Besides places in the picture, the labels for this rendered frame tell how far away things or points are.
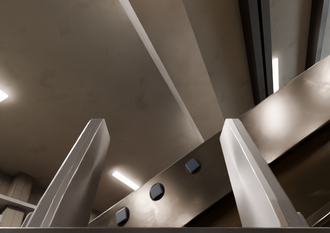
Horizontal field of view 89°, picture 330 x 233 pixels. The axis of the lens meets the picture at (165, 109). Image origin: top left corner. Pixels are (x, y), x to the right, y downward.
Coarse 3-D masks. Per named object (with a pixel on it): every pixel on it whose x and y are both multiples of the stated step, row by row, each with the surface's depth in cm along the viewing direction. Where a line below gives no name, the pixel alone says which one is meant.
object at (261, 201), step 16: (224, 128) 11; (240, 128) 9; (224, 144) 11; (240, 144) 8; (240, 160) 8; (256, 160) 8; (240, 176) 8; (256, 176) 7; (272, 176) 7; (240, 192) 8; (256, 192) 7; (272, 192) 6; (240, 208) 8; (256, 208) 7; (272, 208) 6; (288, 208) 6; (256, 224) 7; (272, 224) 6; (288, 224) 5; (304, 224) 6
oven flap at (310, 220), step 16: (304, 144) 57; (320, 144) 54; (288, 160) 56; (304, 160) 53; (320, 160) 50; (288, 176) 52; (304, 176) 49; (320, 176) 47; (288, 192) 48; (304, 192) 46; (320, 192) 44; (224, 208) 54; (304, 208) 43; (320, 208) 40; (192, 224) 56; (208, 224) 53; (224, 224) 50; (240, 224) 48; (320, 224) 38
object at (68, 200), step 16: (96, 128) 9; (80, 144) 8; (96, 144) 9; (80, 160) 8; (96, 160) 9; (64, 176) 7; (80, 176) 7; (96, 176) 9; (48, 192) 6; (64, 192) 6; (80, 192) 7; (96, 192) 9; (48, 208) 6; (64, 208) 6; (80, 208) 7; (32, 224) 5; (48, 224) 5; (64, 224) 6; (80, 224) 7
